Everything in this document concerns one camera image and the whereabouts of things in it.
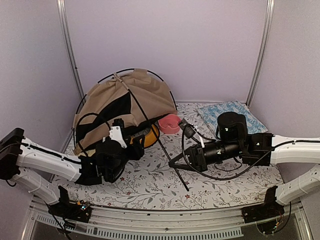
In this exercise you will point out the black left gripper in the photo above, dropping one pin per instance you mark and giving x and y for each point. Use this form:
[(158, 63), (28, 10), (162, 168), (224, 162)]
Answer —
[(137, 150)]

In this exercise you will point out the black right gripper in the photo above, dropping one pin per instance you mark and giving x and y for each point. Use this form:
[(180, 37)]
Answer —
[(201, 166)]

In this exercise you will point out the beige pet tent fabric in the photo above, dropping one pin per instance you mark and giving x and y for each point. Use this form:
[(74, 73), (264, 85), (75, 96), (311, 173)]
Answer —
[(125, 107)]

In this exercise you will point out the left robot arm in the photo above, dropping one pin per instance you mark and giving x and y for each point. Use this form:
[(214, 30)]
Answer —
[(20, 158)]

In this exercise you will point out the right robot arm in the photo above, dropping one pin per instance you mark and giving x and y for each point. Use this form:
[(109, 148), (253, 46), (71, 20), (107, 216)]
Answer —
[(259, 149)]

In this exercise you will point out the pink pet bowl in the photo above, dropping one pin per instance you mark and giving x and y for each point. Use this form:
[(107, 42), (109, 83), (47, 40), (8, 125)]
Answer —
[(169, 124)]

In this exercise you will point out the yellow bear bowl stand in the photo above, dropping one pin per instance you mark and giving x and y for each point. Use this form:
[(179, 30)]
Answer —
[(151, 135)]

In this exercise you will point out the floral white table mat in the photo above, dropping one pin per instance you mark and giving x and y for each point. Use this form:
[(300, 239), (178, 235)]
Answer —
[(151, 184)]

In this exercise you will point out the blue snowman print cushion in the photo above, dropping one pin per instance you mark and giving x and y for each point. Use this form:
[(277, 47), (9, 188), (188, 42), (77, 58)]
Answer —
[(231, 114)]

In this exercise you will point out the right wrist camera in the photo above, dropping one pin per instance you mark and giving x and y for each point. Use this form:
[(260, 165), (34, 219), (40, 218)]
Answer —
[(189, 132)]

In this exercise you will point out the aluminium front rail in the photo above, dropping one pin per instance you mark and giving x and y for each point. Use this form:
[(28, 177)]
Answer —
[(114, 223)]

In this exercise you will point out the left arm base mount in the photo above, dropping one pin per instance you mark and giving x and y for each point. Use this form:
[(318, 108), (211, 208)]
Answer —
[(78, 211)]

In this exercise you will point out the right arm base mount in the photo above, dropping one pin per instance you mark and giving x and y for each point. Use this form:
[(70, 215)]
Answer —
[(262, 210)]

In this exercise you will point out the aluminium left corner post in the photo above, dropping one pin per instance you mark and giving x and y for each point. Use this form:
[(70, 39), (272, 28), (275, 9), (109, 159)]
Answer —
[(61, 7)]

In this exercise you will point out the aluminium corner post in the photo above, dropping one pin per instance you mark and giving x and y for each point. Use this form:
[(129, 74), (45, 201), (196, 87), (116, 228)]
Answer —
[(268, 19), (61, 7)]

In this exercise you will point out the aluminium right corner post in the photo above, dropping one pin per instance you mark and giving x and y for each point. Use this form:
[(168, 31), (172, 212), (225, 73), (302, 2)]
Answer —
[(268, 19)]

